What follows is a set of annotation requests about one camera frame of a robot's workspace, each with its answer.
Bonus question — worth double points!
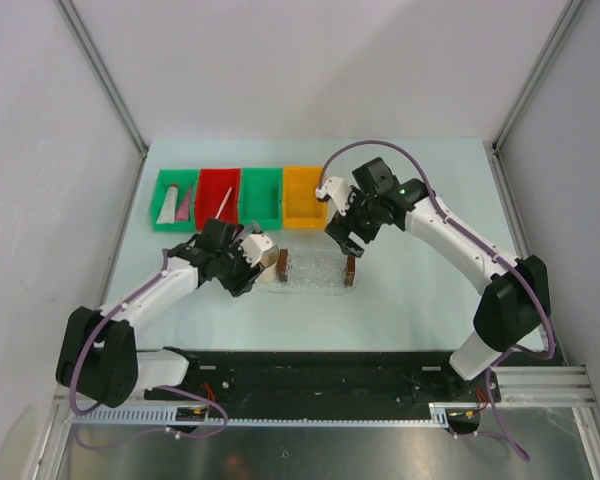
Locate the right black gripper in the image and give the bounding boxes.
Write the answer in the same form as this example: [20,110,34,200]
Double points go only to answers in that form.
[325,186,382,259]

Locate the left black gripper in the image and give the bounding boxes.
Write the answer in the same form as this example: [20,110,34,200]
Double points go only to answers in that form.
[217,239,265,297]

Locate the cream enamel mug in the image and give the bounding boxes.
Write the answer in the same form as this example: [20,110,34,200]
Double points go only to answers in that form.
[256,247,280,284]

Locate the clear holder with brown ends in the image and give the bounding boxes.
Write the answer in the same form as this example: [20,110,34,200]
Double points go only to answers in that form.
[276,248,356,289]

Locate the white toothpaste tube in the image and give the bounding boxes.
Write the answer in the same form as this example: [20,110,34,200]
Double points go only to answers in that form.
[156,183,179,225]

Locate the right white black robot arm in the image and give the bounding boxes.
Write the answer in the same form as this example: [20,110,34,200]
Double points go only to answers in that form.
[315,158,550,401]

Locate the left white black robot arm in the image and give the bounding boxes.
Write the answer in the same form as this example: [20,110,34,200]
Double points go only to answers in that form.
[56,219,279,415]

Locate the clear oval glass tray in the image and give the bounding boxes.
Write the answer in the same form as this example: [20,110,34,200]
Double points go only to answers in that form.
[255,273,357,296]

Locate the white pink toothbrush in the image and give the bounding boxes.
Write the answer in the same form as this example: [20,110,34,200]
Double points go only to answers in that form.
[215,187,233,219]

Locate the pink toothpaste tube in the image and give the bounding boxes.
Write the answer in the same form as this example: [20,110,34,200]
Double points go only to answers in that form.
[175,185,193,222]

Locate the yellow plastic bin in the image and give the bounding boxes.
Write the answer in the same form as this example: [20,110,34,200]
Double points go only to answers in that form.
[282,166,327,230]

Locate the green plastic bin middle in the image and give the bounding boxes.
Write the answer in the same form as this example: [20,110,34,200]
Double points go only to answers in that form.
[238,168,283,230]

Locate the green plastic bin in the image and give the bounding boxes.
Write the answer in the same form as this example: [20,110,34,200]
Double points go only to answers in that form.
[150,169,200,233]
[238,168,283,230]

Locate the red plastic bin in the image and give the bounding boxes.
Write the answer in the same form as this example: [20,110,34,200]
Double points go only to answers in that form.
[194,168,241,231]

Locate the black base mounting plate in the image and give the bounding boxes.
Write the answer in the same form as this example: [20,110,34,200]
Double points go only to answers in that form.
[140,350,501,414]

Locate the green plastic bin left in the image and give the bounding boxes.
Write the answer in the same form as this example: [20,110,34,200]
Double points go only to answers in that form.
[150,169,200,233]

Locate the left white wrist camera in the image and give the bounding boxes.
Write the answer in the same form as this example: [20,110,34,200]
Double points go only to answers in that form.
[235,226,279,268]

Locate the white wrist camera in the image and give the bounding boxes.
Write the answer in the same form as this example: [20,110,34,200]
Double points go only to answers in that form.
[235,226,279,268]
[315,176,353,216]

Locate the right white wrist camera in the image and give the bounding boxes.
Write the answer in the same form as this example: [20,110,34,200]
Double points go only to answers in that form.
[315,176,353,216]

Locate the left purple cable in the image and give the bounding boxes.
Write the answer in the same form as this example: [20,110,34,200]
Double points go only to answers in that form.
[69,222,259,449]

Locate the purple cable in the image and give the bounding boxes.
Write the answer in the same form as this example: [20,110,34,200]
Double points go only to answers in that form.
[69,222,259,449]
[318,140,556,461]

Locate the white slotted cable duct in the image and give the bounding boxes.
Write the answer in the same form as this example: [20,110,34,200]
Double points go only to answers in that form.
[69,399,486,429]

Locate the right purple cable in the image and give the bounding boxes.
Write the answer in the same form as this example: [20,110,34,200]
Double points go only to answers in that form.
[318,140,556,461]

